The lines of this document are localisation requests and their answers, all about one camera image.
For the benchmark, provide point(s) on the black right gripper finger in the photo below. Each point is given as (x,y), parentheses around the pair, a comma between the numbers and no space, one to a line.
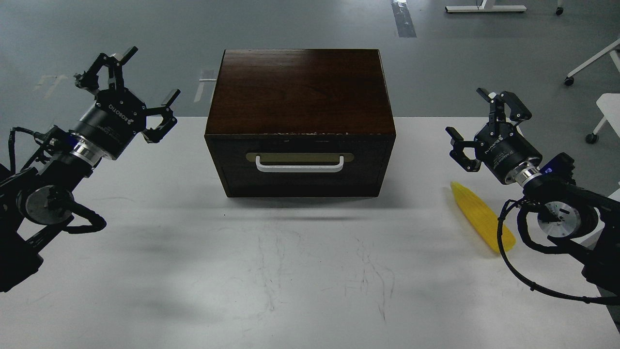
(458,154)
(497,102)

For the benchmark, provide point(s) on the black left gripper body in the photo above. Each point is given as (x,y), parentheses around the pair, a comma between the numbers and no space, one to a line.
(113,121)

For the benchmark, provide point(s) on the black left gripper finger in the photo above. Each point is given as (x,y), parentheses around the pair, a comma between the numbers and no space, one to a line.
(89,79)
(155,135)

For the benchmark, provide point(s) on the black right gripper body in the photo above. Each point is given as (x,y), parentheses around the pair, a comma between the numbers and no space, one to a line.
(503,150)

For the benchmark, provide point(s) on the yellow corn cob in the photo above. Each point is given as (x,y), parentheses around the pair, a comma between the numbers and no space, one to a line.
(478,213)

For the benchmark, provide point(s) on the wooden drawer with white handle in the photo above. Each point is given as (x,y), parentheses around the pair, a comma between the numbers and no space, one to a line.
(269,168)

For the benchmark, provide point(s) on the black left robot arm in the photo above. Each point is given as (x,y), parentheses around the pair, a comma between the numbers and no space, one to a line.
(37,201)

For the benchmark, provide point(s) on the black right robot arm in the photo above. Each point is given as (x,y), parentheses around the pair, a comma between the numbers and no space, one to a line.
(555,215)

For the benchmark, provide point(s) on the dark wooden drawer cabinet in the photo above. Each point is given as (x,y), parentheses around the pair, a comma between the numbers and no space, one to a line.
(300,95)

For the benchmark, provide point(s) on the white chair with caster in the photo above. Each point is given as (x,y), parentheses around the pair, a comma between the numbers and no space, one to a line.
(609,105)

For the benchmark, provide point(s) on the white rolling chair leg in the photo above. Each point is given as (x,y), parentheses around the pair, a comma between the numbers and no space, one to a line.
(612,50)

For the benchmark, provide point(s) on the grey floor tape strip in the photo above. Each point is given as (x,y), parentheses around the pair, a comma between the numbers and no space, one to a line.
(403,20)

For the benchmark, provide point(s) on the white table frame base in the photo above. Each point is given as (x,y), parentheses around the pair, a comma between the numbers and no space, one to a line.
(486,6)

